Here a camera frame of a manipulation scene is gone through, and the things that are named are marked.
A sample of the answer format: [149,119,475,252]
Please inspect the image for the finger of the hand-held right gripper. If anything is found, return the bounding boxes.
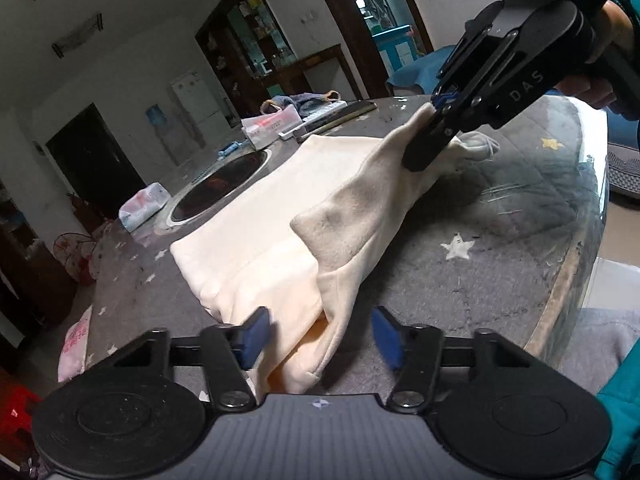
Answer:
[432,1,511,107]
[402,92,476,172]

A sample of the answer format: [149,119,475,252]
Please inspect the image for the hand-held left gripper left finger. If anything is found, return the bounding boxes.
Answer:
[107,306,270,412]

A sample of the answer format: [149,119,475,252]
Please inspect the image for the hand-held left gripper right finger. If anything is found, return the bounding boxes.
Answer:
[371,306,538,411]

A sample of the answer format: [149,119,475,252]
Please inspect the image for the cream garment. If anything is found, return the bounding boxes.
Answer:
[170,102,501,396]

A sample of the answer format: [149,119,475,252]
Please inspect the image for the person's right hand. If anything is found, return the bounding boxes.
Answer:
[557,0,633,109]

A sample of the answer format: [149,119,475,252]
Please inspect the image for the blue cabinet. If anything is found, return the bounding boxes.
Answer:
[372,25,426,73]

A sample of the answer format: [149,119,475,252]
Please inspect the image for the black tablet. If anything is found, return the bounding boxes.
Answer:
[300,100,378,136]

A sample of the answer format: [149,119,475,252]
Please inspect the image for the flat white box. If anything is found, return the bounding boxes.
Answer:
[277,100,348,141]

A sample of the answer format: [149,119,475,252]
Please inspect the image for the dark wooden sideboard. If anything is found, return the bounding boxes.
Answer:
[270,45,361,106]

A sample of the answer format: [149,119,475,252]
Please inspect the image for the round black induction cooktop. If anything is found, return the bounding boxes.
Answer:
[167,147,273,233]

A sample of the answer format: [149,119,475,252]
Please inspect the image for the grey patterned cushion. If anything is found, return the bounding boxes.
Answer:
[605,140,640,201]

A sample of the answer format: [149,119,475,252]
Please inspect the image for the pink tissue box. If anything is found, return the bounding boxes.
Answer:
[241,107,303,151]

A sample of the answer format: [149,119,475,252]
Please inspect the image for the pink white soft tissue pack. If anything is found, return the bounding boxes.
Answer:
[119,185,170,233]

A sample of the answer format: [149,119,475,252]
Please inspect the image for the pink checked pillow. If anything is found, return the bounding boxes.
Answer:
[57,305,93,383]

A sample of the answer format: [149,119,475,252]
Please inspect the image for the polka dot play tent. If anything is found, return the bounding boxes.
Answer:
[54,232,98,286]

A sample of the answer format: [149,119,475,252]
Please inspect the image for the dark wooden glass cabinet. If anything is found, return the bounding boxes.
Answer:
[195,0,298,131]

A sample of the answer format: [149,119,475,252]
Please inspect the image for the person's grey pants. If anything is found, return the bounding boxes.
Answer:
[560,307,640,396]

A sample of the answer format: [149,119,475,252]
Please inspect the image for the water dispenser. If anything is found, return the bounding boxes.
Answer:
[145,104,181,166]

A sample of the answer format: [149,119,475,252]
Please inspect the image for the dark wooden door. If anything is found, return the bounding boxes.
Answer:
[46,104,146,221]

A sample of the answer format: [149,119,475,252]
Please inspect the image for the white refrigerator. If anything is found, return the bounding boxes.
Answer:
[170,70,223,151]

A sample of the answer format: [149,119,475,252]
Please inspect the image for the red plastic stool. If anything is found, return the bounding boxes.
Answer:
[0,385,41,441]

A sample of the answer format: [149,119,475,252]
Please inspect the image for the person's teal jacket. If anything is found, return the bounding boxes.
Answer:
[597,360,640,480]

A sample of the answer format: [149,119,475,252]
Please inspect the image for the wall lamp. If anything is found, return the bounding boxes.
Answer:
[52,12,103,58]

